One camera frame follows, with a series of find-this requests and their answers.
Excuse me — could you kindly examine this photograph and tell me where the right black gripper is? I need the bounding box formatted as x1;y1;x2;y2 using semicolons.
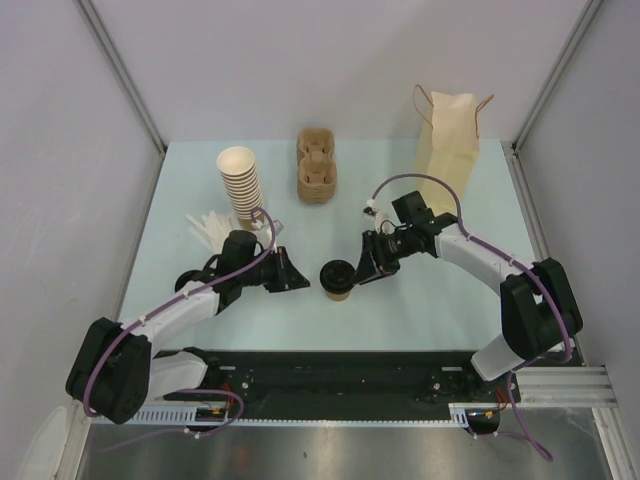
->
352;227;416;285

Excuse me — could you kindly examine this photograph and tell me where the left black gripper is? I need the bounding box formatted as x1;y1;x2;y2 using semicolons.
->
238;246;309;293

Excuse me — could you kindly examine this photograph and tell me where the black cup lid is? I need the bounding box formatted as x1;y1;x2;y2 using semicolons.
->
319;259;355;289

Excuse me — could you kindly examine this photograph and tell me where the single brown paper cup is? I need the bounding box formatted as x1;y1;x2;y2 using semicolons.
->
324;285;353;302

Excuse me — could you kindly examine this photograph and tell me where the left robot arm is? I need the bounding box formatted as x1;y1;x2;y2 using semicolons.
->
65;230;310;424

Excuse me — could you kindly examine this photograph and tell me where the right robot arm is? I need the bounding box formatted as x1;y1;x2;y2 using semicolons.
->
353;191;584;401

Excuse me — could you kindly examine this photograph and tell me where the pile of wrapped straws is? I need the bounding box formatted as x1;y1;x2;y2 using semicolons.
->
185;211;240;254

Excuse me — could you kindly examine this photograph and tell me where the stack of black lids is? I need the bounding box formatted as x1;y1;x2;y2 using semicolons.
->
174;270;206;297

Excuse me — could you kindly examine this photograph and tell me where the cardboard cup carrier stack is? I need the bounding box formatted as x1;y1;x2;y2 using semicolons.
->
296;128;337;204

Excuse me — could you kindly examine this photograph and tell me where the stack of paper cups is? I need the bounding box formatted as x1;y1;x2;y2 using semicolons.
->
216;146;264;229

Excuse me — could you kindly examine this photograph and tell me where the brown paper bag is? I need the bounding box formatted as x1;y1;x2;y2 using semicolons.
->
412;85;493;215

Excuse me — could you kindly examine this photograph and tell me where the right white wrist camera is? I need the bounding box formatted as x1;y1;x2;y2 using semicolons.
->
363;199;393;234

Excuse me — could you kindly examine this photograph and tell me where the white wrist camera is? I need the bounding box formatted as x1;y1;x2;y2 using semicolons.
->
252;220;284;248
363;199;393;234

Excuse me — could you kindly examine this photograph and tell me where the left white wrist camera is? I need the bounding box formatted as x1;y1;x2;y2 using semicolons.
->
252;220;284;248

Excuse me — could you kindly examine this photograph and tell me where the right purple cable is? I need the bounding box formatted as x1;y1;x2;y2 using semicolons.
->
372;172;576;461

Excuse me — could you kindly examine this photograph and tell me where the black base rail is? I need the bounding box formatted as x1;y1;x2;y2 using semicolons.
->
165;350;521;422

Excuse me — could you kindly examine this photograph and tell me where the white cable duct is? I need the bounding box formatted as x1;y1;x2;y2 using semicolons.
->
134;403;501;427

